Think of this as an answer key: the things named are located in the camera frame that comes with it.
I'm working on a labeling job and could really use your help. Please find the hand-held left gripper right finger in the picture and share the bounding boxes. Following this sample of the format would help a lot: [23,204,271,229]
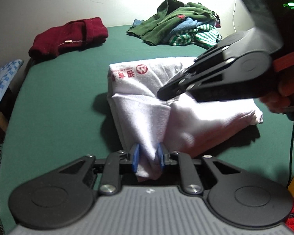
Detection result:
[157,143,240,196]

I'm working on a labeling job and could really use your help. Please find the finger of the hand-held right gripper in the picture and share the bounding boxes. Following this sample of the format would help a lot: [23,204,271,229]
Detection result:
[179,44,233,75]
[157,62,260,103]

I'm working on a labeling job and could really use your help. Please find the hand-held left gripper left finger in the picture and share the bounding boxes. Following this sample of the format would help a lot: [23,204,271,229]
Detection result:
[57,144,140,196]

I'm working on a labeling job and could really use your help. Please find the white polo shirt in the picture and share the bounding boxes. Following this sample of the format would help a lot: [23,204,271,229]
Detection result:
[106,56,264,183]

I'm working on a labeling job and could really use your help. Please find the pile of green clothes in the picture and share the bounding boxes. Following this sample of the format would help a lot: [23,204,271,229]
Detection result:
[127,0,217,46]

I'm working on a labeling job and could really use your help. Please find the person's right hand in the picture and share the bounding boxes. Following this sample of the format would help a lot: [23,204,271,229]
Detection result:
[258,63,294,121]

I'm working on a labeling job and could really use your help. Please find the green white striped shirt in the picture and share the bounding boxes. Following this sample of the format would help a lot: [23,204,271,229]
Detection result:
[169,24,222,49]

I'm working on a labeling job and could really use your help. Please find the red plaid cloth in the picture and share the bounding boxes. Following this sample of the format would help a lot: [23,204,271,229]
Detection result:
[212,11,222,28]

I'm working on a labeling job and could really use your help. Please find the green table mat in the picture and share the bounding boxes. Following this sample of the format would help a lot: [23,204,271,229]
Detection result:
[0,24,294,230]

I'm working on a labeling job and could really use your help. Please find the maroon sweater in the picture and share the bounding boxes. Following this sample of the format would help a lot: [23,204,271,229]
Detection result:
[29,17,109,60]

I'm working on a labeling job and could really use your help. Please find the blue patterned cloth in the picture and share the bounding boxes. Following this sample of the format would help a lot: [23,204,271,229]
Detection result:
[0,59,24,125]

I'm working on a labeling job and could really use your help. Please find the white cable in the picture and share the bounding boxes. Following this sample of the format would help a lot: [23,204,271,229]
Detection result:
[232,0,243,33]

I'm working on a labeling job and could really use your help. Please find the black cable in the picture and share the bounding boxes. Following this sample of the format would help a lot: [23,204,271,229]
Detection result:
[287,120,294,189]

